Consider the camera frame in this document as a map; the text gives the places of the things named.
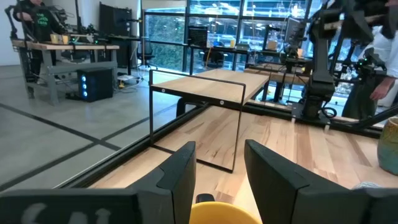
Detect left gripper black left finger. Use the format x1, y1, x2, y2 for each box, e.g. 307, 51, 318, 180
126, 141, 197, 224

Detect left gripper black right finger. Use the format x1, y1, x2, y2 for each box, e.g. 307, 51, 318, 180
244, 139, 369, 224

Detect green blue glazed ceramic mug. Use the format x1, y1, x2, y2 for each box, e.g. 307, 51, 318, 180
377, 116, 398, 175

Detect yellow mug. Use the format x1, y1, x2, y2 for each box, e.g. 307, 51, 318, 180
188, 200, 264, 224

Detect black curved pipe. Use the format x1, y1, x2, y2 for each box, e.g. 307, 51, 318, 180
176, 97, 200, 118

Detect background wooden table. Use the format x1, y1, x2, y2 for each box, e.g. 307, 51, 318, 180
244, 63, 312, 85

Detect black computer tower blue lights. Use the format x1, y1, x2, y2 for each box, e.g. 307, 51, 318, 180
76, 67, 114, 103

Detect black office chair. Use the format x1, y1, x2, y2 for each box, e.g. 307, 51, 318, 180
136, 37, 156, 70

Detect black computer monitor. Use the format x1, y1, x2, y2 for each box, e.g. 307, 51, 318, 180
284, 17, 304, 45

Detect tall black cabinet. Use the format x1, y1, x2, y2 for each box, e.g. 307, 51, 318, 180
98, 1, 133, 68

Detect person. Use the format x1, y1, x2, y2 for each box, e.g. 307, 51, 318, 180
341, 0, 398, 121
12, 0, 67, 82

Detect grey wooden-top workbench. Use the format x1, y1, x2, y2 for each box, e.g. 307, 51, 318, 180
11, 39, 121, 106

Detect wooden shelf black metal frame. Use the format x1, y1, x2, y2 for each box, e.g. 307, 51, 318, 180
148, 68, 271, 173

